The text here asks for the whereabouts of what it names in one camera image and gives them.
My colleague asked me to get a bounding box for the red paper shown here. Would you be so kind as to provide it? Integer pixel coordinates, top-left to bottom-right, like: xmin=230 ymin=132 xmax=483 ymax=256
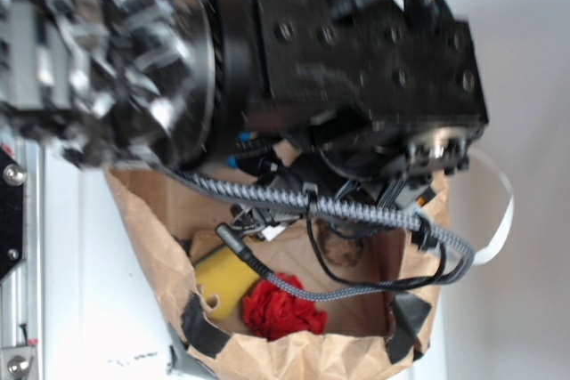
xmin=241 ymin=279 xmax=328 ymax=341

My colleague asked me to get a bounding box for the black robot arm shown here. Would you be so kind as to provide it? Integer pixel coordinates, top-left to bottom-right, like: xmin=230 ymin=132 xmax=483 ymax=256
xmin=1 ymin=0 xmax=488 ymax=179

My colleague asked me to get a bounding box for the brown pine cone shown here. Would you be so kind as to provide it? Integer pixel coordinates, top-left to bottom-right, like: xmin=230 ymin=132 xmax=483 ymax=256
xmin=316 ymin=222 xmax=364 ymax=267

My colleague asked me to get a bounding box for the yellow sponge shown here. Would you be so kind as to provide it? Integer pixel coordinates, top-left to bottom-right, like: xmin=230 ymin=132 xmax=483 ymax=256
xmin=194 ymin=247 xmax=259 ymax=320

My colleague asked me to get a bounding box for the brown paper bag tray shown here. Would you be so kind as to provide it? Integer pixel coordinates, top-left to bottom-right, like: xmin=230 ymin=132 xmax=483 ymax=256
xmin=105 ymin=169 xmax=440 ymax=379

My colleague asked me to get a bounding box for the grey braided cable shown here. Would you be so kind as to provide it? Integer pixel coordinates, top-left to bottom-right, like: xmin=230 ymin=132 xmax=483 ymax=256
xmin=171 ymin=168 xmax=476 ymax=303

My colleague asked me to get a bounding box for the thin black cable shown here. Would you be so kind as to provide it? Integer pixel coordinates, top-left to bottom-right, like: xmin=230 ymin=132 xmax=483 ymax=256
xmin=305 ymin=214 xmax=448 ymax=288

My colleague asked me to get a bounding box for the white flat ribbon cable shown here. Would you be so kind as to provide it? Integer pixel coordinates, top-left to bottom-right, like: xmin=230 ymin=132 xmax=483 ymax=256
xmin=467 ymin=144 xmax=515 ymax=265

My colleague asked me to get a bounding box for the black metal bracket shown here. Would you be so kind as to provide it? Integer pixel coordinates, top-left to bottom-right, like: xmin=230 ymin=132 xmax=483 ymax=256
xmin=0 ymin=144 xmax=27 ymax=282

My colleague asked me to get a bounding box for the aluminium frame rail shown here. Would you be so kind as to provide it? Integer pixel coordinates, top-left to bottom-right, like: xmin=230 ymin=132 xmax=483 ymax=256
xmin=1 ymin=134 xmax=45 ymax=379

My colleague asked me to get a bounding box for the silver corner bracket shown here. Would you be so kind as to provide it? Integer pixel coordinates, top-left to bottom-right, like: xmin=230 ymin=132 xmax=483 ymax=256
xmin=1 ymin=346 xmax=39 ymax=380

